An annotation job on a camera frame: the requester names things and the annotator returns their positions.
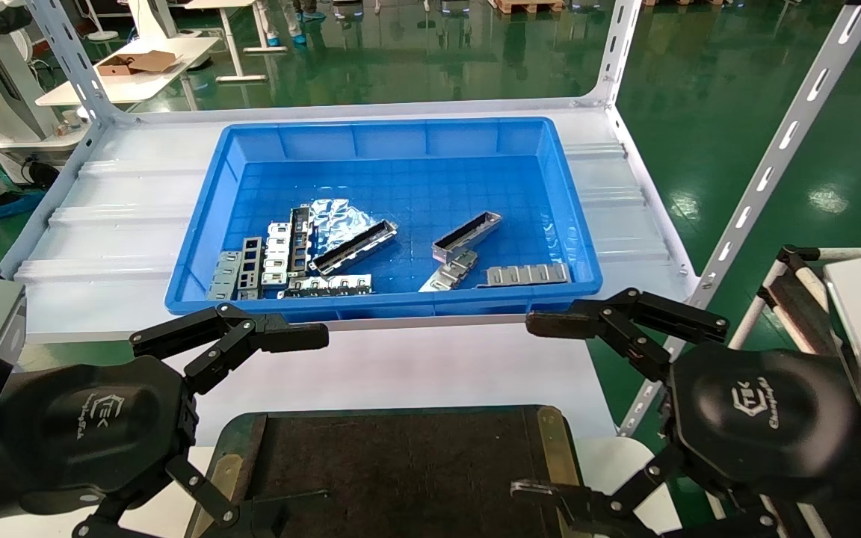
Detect blue plastic bin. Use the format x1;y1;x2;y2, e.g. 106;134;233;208
164;116;602;316

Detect long silver channel bracket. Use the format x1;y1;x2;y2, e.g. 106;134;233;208
309;220;400;278

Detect crumpled silver foil bag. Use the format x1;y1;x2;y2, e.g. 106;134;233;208
303;197;380;256

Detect black container with brass edges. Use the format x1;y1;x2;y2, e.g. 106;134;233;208
184;405;597;538

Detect standing person legs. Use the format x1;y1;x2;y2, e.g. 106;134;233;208
262;0;312;48

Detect short flat silver bracket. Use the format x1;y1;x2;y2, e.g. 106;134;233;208
419;250;479;294

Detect grey metal slotted plate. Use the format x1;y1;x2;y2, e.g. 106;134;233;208
208;251;244;302

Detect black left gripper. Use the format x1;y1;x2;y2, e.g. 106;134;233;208
0;303;330;538

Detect white pipe frame cart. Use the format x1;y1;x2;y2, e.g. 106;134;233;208
729;244;854;356

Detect flat silver slotted bracket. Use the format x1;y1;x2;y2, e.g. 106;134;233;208
279;273;374;299

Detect white desk with T legs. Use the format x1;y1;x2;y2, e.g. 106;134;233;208
175;0;289;84

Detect silver metal channel bracket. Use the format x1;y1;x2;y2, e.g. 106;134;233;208
432;211;503;265

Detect white table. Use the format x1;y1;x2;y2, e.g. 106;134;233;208
34;36;222;111

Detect long flat silver plate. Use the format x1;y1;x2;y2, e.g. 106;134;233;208
477;262;573;289

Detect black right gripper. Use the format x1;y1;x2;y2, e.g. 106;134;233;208
510;288;857;538

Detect white round stand base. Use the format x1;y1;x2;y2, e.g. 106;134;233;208
86;0;122;43

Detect open cardboard box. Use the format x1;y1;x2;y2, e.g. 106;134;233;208
96;50;185;78

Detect wooden pallet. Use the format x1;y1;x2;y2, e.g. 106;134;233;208
488;0;568;15

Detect dark metal slotted plate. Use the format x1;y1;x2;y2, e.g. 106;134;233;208
238;236;264;302

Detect white slotted rack post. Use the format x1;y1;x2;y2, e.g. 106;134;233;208
616;0;861;439
586;0;642;107
27;0;116;125

